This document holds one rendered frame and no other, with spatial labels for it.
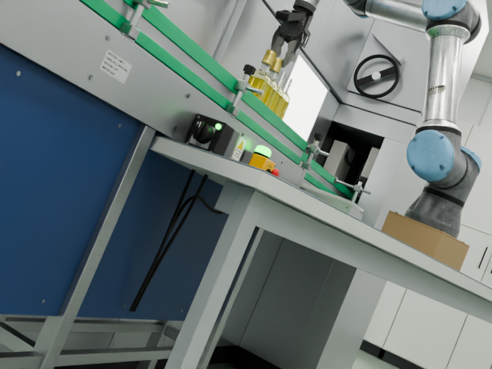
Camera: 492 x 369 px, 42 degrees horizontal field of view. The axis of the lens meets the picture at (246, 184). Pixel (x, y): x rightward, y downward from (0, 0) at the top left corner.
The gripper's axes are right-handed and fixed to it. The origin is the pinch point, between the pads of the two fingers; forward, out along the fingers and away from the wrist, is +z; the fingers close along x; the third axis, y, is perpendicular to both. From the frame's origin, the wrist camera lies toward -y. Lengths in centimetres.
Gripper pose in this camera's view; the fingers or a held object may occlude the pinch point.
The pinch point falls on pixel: (277, 61)
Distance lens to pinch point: 206.3
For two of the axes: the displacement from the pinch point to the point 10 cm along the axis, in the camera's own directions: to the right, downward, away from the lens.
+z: -3.9, 9.2, -0.5
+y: 3.7, 2.1, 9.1
